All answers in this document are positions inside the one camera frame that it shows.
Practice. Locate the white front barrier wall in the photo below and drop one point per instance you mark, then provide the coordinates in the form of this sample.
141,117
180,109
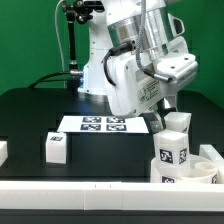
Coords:
111,196

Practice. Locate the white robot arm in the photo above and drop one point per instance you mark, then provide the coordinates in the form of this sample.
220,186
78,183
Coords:
138,59

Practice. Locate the black camera on mount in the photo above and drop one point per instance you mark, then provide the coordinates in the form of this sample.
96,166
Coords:
93,3

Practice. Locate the white marker sheet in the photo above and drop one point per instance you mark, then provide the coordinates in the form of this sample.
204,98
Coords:
102,124

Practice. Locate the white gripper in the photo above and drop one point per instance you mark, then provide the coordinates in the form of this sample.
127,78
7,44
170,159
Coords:
135,92

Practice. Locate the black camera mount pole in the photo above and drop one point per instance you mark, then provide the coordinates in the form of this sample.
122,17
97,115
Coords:
76,12

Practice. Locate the white round stool seat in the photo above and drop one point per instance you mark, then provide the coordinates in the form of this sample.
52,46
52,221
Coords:
202,171

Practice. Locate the white right barrier wall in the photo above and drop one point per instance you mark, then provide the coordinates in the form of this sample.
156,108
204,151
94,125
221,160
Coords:
209,152

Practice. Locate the white left barrier wall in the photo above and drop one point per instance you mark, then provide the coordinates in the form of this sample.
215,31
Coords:
3,152

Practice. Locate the white barrier wall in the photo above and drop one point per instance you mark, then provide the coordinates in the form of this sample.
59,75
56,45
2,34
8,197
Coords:
209,152
111,196
3,152

